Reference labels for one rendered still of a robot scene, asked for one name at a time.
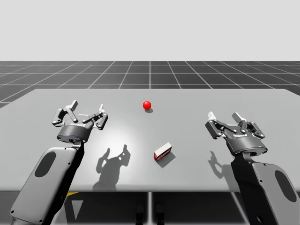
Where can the small glossy ball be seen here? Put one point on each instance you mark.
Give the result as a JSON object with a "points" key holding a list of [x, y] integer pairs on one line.
{"points": [[147, 105]]}

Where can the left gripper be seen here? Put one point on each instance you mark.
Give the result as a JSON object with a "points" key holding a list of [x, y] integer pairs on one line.
{"points": [[73, 133]]}

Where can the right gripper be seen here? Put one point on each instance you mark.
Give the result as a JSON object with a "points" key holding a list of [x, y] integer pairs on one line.
{"points": [[246, 144]]}

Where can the red and white carton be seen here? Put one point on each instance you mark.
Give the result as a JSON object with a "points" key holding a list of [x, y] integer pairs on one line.
{"points": [[162, 152]]}

